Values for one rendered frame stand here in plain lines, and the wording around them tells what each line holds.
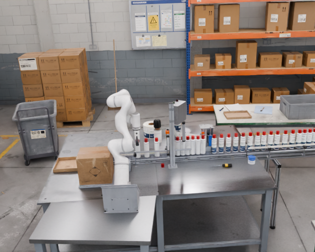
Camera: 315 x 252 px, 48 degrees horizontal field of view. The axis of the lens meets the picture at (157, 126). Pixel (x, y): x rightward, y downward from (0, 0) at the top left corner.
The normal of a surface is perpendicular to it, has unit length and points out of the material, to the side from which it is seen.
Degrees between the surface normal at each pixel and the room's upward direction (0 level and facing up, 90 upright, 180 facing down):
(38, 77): 90
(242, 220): 1
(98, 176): 90
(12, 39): 90
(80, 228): 0
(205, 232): 1
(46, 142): 94
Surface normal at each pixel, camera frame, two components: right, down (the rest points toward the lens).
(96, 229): -0.04, -0.93
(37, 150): 0.26, 0.41
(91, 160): 0.04, 0.37
